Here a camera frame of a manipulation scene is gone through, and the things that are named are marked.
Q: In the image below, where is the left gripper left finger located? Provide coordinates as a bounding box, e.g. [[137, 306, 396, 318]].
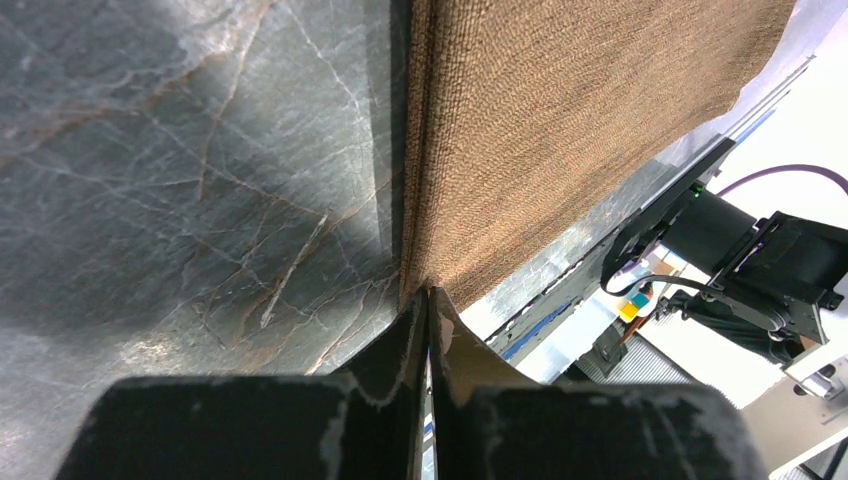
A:
[[57, 291, 428, 479]]

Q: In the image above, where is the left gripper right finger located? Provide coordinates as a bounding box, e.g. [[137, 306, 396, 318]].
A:
[[427, 287, 768, 479]]

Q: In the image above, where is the brown cloth napkin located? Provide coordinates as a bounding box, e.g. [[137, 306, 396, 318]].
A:
[[400, 1, 794, 307]]

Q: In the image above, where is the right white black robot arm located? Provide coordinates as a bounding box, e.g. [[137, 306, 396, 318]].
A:
[[600, 182, 847, 368]]

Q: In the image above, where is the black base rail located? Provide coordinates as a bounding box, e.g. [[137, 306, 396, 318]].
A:
[[483, 135, 736, 360]]

